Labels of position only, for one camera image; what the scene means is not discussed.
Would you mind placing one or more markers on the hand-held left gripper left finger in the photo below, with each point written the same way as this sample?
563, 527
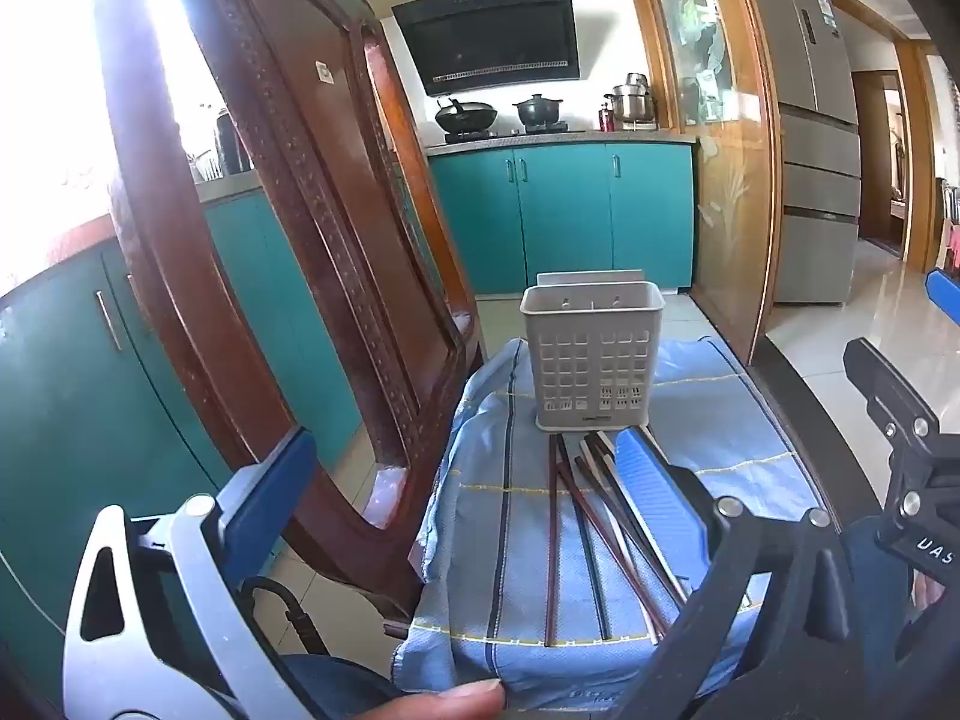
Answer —
277, 481

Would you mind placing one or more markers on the person's blue jeans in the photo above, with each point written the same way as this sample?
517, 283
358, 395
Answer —
337, 682

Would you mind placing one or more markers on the wood framed glass door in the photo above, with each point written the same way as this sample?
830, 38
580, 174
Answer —
727, 165

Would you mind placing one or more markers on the carved brown wooden chair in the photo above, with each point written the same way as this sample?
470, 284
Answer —
300, 255

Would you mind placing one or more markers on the person's right hand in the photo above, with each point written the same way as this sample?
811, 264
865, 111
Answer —
930, 592

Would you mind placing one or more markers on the pink hanging cloth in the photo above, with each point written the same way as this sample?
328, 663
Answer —
953, 244

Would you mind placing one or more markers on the black lidded pot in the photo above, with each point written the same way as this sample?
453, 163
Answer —
538, 112

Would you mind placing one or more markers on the teal base cabinets under stove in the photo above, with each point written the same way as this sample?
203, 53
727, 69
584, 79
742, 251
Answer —
562, 217

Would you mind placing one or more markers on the gas stove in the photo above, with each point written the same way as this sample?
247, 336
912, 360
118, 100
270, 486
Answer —
517, 134

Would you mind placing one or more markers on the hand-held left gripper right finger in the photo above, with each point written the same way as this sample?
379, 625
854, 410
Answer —
646, 481

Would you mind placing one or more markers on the clear plastic bag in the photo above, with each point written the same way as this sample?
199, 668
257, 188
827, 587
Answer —
388, 499

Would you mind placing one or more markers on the grey kitchen countertop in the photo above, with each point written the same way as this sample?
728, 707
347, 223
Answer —
637, 138

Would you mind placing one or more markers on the red bottle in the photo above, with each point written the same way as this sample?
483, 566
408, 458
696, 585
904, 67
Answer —
604, 118

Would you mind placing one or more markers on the teal base cabinets under window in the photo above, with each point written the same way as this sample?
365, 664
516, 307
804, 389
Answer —
67, 405

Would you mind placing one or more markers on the silver refrigerator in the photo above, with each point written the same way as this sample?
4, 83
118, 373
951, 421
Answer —
814, 165

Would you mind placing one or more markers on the light wooden chopstick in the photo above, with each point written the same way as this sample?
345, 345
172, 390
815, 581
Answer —
584, 467
651, 556

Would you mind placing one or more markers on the black chopstick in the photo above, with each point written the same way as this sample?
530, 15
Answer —
594, 444

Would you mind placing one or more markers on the blue striped cloth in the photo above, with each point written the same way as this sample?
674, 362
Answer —
480, 540

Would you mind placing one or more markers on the white plastic utensil basket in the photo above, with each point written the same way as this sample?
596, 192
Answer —
585, 300

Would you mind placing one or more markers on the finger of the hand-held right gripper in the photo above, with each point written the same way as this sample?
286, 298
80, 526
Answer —
892, 397
946, 296

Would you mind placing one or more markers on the stainless steel pot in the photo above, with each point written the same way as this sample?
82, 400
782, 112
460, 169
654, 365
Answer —
631, 101

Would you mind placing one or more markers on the dark kitchen vessel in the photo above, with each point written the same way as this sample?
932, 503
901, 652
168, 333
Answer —
229, 142

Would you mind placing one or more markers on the person's left hand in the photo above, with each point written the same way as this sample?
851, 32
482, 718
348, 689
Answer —
442, 701

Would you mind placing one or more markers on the black range hood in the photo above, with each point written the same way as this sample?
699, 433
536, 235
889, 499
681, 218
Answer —
487, 30

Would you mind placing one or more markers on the black wok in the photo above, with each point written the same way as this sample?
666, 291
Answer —
466, 117

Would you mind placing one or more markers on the wooden doorway frame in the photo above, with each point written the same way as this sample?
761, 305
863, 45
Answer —
911, 165

